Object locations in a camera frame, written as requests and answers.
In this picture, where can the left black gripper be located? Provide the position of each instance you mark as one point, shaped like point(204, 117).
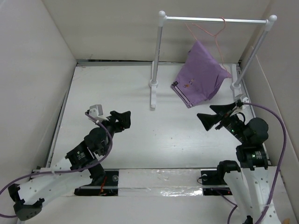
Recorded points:
point(118, 127)

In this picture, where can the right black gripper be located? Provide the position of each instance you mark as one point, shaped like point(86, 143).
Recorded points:
point(208, 120)

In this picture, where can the purple trousers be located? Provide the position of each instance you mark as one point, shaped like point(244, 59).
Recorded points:
point(200, 78)

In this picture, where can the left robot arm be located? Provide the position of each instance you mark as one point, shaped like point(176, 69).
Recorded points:
point(81, 166)

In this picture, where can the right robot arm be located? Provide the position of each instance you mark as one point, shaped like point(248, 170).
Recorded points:
point(247, 178)

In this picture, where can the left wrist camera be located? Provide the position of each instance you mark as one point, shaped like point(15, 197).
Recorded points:
point(95, 112)

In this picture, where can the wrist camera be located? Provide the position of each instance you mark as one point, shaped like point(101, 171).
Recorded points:
point(241, 100)
point(95, 112)

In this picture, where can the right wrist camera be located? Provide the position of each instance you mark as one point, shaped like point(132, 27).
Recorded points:
point(241, 100)

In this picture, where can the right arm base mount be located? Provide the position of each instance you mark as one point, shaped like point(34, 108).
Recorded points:
point(212, 180)

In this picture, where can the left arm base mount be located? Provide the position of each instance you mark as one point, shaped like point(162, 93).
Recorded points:
point(107, 186)

